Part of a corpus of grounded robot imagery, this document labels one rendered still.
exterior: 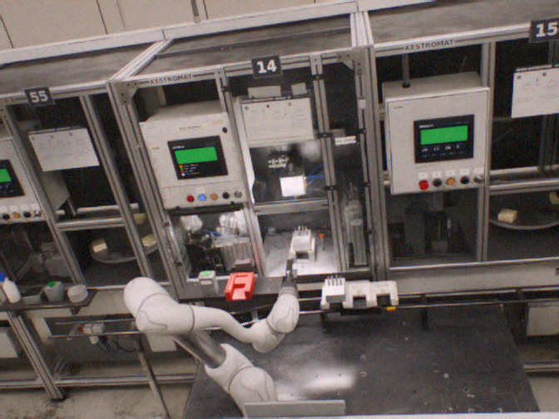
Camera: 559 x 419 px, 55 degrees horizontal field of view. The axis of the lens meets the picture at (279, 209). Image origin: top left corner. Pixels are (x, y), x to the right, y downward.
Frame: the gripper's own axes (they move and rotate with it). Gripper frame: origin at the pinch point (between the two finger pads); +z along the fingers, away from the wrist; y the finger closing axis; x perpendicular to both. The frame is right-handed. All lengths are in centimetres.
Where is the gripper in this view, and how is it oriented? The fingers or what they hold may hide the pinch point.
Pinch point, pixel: (292, 265)
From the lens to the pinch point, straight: 250.3
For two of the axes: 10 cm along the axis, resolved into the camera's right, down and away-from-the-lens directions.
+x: -9.8, 0.8, 1.7
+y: -1.6, -8.6, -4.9
